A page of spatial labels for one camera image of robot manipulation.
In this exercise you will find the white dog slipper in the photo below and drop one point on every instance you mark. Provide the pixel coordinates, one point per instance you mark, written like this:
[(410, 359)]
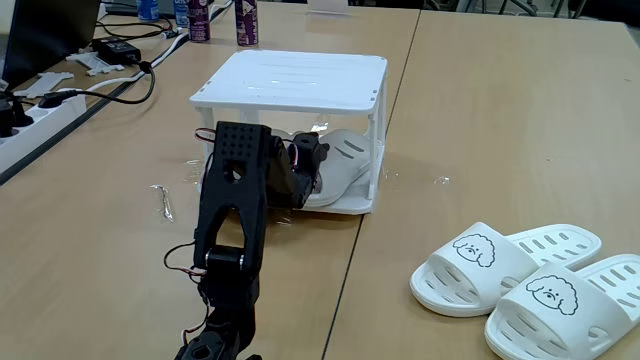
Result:
[(545, 320), (465, 275)]

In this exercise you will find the white two-tier shoe rack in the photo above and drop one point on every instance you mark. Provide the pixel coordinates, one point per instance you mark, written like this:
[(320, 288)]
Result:
[(300, 80)]

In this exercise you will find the clear tape strip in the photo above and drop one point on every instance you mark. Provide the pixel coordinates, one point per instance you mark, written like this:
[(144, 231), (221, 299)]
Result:
[(165, 205), (442, 179), (194, 170)]

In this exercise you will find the purple drink can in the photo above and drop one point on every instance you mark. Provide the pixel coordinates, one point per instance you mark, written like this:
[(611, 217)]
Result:
[(198, 22), (246, 25)]

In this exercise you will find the blue drink can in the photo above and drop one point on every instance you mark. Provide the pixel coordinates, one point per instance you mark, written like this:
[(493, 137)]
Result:
[(147, 9), (181, 12)]

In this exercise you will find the black power adapter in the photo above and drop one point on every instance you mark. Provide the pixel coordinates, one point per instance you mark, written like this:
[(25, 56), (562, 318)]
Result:
[(117, 50)]

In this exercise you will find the white flat plastic part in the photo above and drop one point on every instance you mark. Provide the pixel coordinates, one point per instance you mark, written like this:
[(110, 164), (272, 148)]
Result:
[(42, 82), (95, 62)]

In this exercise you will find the white power strip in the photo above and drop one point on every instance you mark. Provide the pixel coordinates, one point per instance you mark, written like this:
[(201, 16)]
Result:
[(35, 132)]

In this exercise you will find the black laptop screen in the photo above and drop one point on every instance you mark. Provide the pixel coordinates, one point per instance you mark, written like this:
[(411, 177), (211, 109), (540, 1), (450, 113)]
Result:
[(50, 35)]

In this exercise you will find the black power plug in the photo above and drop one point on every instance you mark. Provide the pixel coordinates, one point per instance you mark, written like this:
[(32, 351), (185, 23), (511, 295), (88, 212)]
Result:
[(17, 117)]

